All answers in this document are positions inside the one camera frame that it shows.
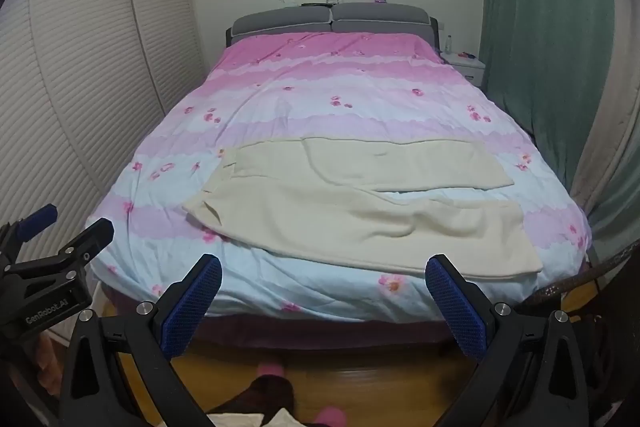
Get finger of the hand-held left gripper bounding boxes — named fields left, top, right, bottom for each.
left=57, top=217, right=115, bottom=269
left=0, top=204, right=59, bottom=268

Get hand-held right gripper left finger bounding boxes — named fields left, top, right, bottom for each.
left=59, top=253, right=223, bottom=427

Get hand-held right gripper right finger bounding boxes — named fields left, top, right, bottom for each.
left=425, top=253, right=591, bottom=427

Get cream pants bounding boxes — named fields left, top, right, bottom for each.
left=182, top=137, right=545, bottom=281

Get pink slipper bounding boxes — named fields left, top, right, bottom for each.
left=255, top=359, right=289, bottom=381
left=315, top=404, right=349, bottom=427

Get purple bed base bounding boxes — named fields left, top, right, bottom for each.
left=100, top=287, right=466, bottom=350

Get person's dark trouser leg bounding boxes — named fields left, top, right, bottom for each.
left=207, top=374, right=296, bottom=427

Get white louvered wardrobe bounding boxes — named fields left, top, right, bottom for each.
left=0, top=0, right=209, bottom=343

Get beige curtain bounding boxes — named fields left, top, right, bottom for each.
left=570, top=0, right=640, bottom=258

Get white nightstand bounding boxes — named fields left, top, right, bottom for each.
left=440, top=51, right=487, bottom=88

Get pink floral duvet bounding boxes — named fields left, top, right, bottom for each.
left=87, top=32, right=594, bottom=323

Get green curtain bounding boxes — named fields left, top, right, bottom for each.
left=477, top=0, right=619, bottom=188

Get grey padded headboard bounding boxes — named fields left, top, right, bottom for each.
left=226, top=2, right=440, bottom=50

